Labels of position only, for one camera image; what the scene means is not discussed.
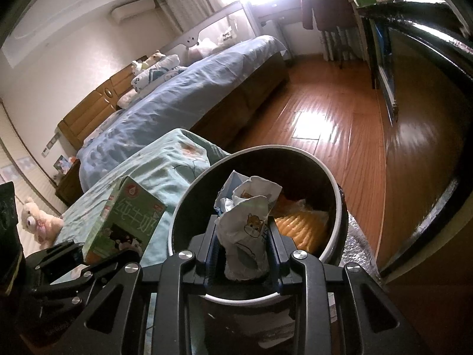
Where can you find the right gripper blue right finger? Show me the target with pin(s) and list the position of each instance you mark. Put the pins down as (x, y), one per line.
(279, 250)

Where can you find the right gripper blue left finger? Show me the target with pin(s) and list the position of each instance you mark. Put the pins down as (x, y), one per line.
(207, 254)

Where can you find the orange ribbed foam sleeve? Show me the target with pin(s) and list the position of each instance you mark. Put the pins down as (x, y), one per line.
(308, 228)

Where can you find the white hamster print paper bag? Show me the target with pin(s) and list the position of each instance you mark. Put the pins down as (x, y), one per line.
(243, 206)

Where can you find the green milk carton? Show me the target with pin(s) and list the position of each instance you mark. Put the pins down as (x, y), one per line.
(126, 222)

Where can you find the green floral bed sheet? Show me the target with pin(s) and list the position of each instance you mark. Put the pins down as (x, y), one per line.
(165, 168)

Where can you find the white teddy bear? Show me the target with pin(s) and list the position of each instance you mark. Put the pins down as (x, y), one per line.
(44, 227)

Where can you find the wooden nightstand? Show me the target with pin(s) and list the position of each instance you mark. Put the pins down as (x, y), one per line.
(69, 189)

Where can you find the blue quilt on bed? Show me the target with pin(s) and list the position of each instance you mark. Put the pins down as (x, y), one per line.
(178, 103)

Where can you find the patterned pillow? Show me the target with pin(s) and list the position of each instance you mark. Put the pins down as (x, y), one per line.
(156, 74)

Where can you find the wooden headboard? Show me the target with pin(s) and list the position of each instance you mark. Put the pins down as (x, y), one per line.
(88, 114)

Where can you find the plush toy on bed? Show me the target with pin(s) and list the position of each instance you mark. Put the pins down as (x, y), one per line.
(149, 61)

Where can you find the black glossy cabinet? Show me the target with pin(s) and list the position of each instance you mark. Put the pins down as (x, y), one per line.
(421, 62)

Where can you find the dark hanging coat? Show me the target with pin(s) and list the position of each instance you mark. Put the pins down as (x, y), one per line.
(327, 14)

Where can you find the grey crib rail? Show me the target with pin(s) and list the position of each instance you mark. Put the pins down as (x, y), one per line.
(229, 26)

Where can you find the wall air conditioner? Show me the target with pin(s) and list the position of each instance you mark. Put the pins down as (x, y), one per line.
(132, 9)

